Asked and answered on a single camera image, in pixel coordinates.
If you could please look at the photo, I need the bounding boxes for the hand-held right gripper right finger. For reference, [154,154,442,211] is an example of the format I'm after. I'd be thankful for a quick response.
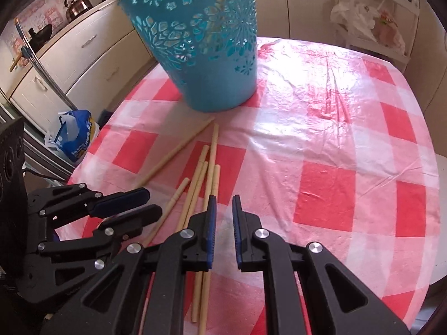
[232,195,411,335]

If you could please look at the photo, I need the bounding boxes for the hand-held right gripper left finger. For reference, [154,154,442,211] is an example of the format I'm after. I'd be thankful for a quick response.
[40,195,218,335]

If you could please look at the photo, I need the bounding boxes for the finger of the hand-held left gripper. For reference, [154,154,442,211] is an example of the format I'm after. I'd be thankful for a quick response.
[21,204,163,304]
[28,183,151,231]

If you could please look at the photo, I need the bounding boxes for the pile of wooden chopsticks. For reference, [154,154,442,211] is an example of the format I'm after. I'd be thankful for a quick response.
[132,0,227,335]

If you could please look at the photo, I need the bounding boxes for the blue perforated plastic basket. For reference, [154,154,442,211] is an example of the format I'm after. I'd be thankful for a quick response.
[118,0,259,113]

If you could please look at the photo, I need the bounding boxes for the blue plastic bag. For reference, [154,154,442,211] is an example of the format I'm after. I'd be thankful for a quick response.
[44,110,100,163]

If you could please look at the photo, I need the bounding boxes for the red white checked tablecloth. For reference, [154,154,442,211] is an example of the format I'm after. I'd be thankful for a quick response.
[66,37,441,335]

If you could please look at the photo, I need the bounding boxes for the white base cabinets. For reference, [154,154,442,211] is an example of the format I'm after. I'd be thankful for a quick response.
[9,0,447,135]

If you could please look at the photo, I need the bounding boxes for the black wok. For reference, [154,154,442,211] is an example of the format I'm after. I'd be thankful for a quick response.
[27,24,53,51]

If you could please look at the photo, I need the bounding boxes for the steel kettle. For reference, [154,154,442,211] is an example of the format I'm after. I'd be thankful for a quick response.
[65,0,93,21]

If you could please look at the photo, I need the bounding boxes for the white plastic bag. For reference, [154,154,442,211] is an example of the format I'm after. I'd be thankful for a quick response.
[330,0,379,39]

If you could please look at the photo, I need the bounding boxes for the pink plastic bag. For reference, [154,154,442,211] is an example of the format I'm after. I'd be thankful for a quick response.
[372,9,406,51]

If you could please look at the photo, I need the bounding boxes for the mop with metal handle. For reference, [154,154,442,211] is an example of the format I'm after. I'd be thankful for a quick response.
[14,17,79,110]

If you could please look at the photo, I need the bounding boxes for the pink wall stickers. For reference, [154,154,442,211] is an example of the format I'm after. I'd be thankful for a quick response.
[10,0,84,67]

